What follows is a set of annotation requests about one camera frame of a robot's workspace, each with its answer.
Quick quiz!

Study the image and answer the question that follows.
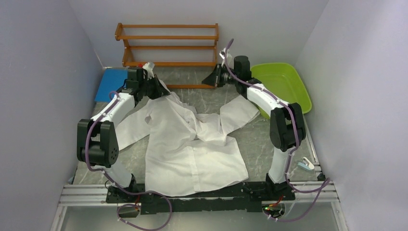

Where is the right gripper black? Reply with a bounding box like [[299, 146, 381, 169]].
[[201, 64, 239, 88]]

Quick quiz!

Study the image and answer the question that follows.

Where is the blue board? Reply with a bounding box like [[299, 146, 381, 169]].
[[94, 68, 127, 103]]

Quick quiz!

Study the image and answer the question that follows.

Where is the small white blue object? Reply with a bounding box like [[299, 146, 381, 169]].
[[297, 157, 315, 172]]

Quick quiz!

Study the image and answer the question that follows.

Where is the green plastic basin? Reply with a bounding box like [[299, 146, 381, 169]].
[[251, 63, 312, 114]]

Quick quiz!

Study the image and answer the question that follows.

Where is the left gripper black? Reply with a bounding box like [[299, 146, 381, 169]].
[[139, 74, 170, 100]]

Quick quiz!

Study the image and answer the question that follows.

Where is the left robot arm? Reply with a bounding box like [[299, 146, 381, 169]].
[[76, 62, 170, 202]]

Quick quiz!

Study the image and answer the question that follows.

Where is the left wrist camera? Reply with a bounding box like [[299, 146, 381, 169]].
[[138, 62, 155, 79]]

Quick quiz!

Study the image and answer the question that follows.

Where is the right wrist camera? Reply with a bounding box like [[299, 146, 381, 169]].
[[219, 47, 233, 67]]

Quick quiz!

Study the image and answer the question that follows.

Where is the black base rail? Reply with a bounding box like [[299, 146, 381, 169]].
[[105, 181, 295, 215]]

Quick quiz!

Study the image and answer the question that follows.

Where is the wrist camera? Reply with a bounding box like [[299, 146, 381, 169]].
[[138, 62, 155, 79], [219, 47, 233, 67]]

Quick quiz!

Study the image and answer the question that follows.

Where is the wooden shoe rack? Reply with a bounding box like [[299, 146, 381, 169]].
[[115, 22, 219, 90]]

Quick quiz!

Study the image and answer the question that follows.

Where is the white shirt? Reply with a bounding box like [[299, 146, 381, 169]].
[[116, 92, 259, 196]]

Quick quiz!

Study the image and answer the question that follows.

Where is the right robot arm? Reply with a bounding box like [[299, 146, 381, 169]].
[[202, 52, 306, 200]]

